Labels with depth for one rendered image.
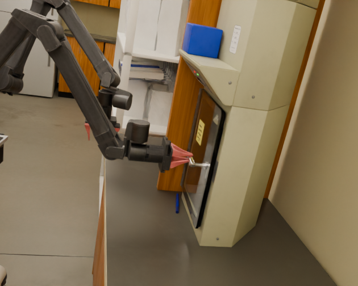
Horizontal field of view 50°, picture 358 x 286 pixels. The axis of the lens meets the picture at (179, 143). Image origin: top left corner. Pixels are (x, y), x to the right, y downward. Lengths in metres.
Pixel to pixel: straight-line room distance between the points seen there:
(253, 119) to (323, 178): 0.43
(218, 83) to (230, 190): 0.34
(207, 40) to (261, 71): 0.24
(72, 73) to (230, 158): 0.52
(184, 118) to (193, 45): 0.34
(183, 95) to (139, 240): 0.55
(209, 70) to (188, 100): 0.41
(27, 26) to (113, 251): 0.68
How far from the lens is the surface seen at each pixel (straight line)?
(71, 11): 1.63
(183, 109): 1.46
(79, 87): 1.16
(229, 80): 1.08
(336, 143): 1.41
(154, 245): 1.25
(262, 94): 1.13
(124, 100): 1.46
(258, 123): 1.15
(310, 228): 1.51
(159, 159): 1.20
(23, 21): 1.18
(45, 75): 6.07
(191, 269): 1.19
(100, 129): 1.18
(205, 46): 1.26
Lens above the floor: 1.65
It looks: 19 degrees down
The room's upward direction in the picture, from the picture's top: 11 degrees clockwise
